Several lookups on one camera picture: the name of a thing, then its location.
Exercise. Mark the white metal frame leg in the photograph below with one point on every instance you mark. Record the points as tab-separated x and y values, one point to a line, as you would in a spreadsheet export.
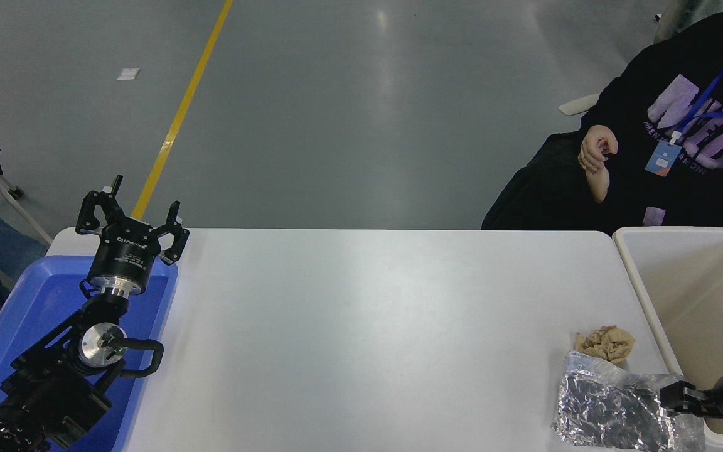
35	223

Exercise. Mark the crumpled tan paper ball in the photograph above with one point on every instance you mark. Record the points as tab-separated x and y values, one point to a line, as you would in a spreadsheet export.
606	344

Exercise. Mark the white curved plastic piece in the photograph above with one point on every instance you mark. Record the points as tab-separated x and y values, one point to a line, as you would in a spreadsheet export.
578	105

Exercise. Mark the large pale plastic bin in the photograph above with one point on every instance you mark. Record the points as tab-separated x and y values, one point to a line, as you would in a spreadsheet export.
681	295

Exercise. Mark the person's forearm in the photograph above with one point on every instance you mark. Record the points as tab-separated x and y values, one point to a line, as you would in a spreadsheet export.
598	185

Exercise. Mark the blue plastic tray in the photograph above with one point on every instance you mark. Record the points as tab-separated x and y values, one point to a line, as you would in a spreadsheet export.
35	295

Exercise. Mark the white paper scrap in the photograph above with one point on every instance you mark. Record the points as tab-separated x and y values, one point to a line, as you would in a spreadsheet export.
128	73

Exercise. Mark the silver foil plate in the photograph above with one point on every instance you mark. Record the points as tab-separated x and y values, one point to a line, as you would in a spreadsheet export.
600	402

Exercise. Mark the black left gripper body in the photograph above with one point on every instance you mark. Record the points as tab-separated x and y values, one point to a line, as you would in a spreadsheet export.
124	257

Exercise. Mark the person's hand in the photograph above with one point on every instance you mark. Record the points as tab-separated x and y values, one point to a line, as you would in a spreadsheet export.
595	147

